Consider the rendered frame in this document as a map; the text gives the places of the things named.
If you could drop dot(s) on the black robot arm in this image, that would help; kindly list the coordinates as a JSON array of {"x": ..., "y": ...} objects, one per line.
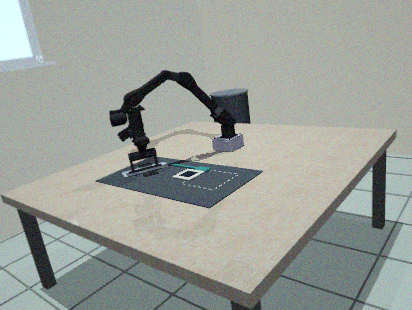
[{"x": 185, "y": 79}]

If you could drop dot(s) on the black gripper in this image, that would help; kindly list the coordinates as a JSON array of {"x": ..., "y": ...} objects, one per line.
[{"x": 140, "y": 140}]

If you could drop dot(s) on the white square tile with dark centre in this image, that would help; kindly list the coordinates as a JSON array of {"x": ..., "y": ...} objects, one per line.
[{"x": 188, "y": 174}]

